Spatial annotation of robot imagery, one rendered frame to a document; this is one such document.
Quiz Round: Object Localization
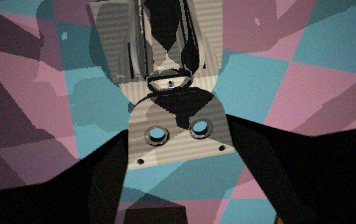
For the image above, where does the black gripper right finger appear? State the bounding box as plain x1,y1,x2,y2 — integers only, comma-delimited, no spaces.
226,114,356,224

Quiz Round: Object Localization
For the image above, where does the brown flat bar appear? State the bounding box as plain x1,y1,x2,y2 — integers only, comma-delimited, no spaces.
275,214,284,224

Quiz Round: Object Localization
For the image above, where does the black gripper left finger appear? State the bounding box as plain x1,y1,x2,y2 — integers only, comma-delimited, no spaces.
0,129,128,224

